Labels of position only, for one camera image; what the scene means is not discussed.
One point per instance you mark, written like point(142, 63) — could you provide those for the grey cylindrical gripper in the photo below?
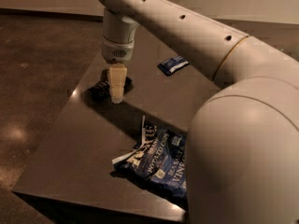
point(117, 50)

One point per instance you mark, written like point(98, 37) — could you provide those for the black rxbar chocolate bar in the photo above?
point(100, 91)

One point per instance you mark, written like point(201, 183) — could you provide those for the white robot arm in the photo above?
point(242, 149)

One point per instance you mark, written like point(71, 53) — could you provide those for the blue rxbar blueberry bar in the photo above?
point(172, 65)

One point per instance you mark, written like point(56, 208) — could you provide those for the blue potato chips bag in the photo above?
point(158, 161)

